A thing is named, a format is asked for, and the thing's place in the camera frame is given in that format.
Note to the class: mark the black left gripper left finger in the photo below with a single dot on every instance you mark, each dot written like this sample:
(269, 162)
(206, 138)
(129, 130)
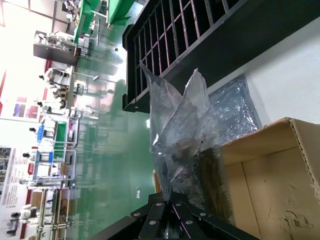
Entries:
(150, 222)

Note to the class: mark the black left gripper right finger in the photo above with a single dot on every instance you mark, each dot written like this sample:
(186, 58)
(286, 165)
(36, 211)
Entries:
(195, 225)

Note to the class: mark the graphics card with metal bracket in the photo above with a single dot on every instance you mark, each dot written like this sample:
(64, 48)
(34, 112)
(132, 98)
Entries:
(212, 175)

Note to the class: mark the grey antistatic bag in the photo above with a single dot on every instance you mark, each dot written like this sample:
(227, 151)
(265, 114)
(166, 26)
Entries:
(180, 112)
(232, 112)

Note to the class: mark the open brown cardboard box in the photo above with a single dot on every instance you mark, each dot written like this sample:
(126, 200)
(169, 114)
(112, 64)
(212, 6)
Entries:
(270, 175)

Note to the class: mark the black slotted plastic container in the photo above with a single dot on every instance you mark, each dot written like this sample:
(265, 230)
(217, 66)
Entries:
(250, 32)

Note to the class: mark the empty grey antistatic bag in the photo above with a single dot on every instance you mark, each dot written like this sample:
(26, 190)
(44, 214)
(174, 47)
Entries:
(232, 112)

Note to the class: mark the white humanoid robot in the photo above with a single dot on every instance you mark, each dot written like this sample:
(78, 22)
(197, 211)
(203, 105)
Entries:
(25, 212)

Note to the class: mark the shelf rack with coloured bins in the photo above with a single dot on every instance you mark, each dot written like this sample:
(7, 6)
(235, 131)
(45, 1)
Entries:
(60, 132)

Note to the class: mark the white robot at workbench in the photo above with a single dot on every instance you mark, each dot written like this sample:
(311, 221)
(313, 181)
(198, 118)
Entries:
(53, 75)

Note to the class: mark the small green table cloth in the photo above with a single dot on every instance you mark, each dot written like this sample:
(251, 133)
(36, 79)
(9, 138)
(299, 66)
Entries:
(118, 10)

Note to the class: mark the large green table cloth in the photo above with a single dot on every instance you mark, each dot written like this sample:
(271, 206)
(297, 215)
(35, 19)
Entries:
(86, 15)

